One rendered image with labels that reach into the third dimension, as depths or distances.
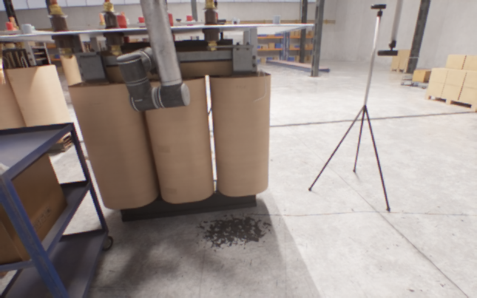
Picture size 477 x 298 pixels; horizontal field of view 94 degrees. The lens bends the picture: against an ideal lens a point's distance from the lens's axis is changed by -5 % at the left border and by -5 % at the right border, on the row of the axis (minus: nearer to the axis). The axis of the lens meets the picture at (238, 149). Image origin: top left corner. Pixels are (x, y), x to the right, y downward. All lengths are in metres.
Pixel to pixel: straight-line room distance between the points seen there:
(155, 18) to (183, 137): 0.75
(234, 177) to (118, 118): 0.86
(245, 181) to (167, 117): 0.71
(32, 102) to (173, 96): 2.82
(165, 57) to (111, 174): 0.96
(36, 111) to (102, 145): 2.18
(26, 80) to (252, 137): 2.92
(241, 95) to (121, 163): 0.90
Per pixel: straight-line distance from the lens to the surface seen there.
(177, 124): 1.55
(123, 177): 1.77
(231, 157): 1.65
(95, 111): 1.65
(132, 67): 1.16
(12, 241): 1.22
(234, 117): 1.55
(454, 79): 6.95
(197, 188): 1.75
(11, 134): 1.72
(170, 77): 1.13
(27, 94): 3.79
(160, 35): 1.12
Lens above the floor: 1.25
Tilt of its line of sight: 23 degrees down
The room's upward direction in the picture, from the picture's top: 2 degrees counter-clockwise
